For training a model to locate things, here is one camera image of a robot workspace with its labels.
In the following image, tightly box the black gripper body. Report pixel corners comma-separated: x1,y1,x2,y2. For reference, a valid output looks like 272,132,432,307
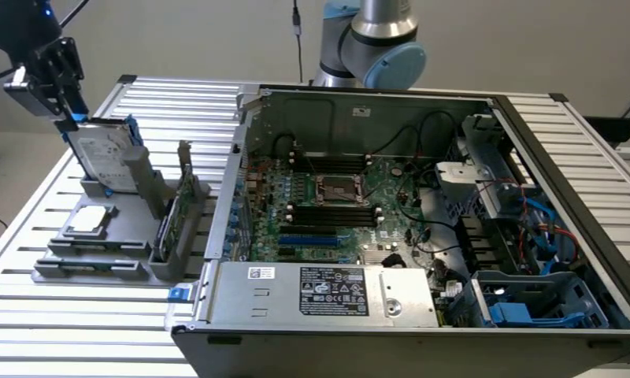
0,0,65,69

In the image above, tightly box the hard disk with blue rails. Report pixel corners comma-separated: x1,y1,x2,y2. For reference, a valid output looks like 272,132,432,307
56,113,149,197

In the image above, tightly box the blue grey disk bay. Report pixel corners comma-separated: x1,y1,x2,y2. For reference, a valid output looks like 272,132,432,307
469,269,612,328

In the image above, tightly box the silver CPU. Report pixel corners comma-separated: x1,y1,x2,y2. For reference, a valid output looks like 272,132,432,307
68,204,110,234

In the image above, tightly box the green graphics card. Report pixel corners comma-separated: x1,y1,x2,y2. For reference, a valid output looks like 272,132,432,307
154,139,198,263

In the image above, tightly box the RAM stick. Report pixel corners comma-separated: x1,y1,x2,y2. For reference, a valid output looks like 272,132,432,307
34,258,141,272
50,237,149,248

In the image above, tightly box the grey parts rack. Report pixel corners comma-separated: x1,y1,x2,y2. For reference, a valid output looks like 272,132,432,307
30,139,214,283

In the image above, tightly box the black open PC case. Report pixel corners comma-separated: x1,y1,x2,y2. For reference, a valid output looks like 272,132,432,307
169,83,630,378

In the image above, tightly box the black RAM slot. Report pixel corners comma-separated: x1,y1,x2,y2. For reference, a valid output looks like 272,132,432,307
285,218,385,227
289,156,372,162
286,202,382,210
289,160,373,167
289,151,372,158
289,165,373,172
286,213,385,221
286,208,384,216

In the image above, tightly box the CPU socket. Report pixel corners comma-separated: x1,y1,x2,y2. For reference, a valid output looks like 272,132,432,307
310,172,372,206

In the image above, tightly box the black expansion slot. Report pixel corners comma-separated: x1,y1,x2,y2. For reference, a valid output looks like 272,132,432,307
277,225,340,236

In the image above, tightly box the blue case latch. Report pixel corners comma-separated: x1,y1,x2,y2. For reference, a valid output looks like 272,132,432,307
166,287,194,305

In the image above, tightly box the blue expansion slot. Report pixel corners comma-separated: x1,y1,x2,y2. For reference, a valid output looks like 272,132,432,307
277,235,344,246

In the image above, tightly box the silver power supply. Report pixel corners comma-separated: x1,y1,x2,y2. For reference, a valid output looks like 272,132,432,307
202,261,444,330

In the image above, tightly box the green motherboard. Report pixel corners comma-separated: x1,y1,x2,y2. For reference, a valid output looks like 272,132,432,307
240,154,473,318

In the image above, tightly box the silver chipset heatsink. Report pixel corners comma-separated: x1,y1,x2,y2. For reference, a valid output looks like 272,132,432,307
357,249,401,269

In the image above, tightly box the metal drive cage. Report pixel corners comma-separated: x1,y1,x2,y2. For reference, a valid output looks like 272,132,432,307
433,113,546,222

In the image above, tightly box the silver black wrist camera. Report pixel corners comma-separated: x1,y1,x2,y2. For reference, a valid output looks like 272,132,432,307
2,67,58,118

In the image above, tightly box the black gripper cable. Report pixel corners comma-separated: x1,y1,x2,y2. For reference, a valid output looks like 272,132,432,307
57,0,92,25

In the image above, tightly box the short black wire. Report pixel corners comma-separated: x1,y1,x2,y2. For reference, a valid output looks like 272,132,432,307
273,132,301,159

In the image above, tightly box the hanging black cable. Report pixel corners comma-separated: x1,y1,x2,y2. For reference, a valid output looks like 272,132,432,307
290,0,305,82

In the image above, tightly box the looped black wire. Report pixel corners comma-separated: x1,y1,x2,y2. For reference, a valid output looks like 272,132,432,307
370,110,462,159

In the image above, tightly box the long black wire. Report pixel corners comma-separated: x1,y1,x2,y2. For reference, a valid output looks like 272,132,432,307
398,168,474,239

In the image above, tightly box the blue wire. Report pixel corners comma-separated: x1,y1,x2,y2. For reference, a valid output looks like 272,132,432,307
524,195,558,275

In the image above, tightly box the red wire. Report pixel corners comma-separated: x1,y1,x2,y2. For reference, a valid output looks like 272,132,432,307
477,183,580,254

